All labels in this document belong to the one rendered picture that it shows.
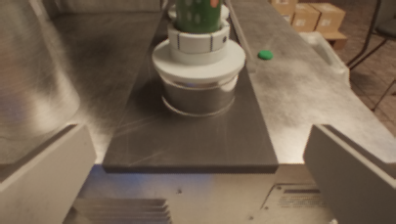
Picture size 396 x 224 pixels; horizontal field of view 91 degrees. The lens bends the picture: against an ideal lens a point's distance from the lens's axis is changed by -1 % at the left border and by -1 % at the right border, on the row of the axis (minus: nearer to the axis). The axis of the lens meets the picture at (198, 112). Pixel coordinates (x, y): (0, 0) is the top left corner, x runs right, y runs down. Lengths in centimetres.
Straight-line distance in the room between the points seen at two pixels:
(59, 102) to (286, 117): 20
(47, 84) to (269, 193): 21
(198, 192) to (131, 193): 6
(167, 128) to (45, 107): 10
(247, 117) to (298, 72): 12
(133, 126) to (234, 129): 8
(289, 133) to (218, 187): 8
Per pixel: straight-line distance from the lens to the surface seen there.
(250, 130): 16
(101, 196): 22
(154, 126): 16
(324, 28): 317
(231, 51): 16
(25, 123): 20
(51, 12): 50
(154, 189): 19
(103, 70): 27
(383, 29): 207
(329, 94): 24
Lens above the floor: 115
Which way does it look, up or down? 43 degrees down
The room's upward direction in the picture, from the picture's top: straight up
